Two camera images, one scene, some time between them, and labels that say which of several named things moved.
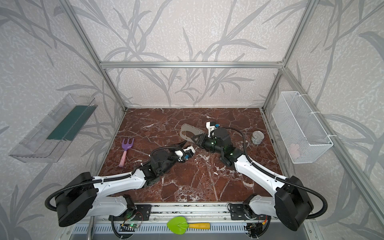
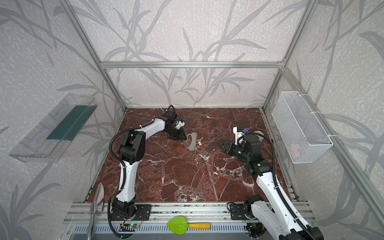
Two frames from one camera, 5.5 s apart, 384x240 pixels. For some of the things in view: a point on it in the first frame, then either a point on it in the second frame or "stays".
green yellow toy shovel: x=178 y=225 stays
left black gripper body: x=177 y=149 → x=177 y=132
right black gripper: x=199 y=139 → x=229 y=147
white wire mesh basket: x=302 y=134 stays
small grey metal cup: x=257 y=137 stays
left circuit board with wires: x=133 y=225 stays
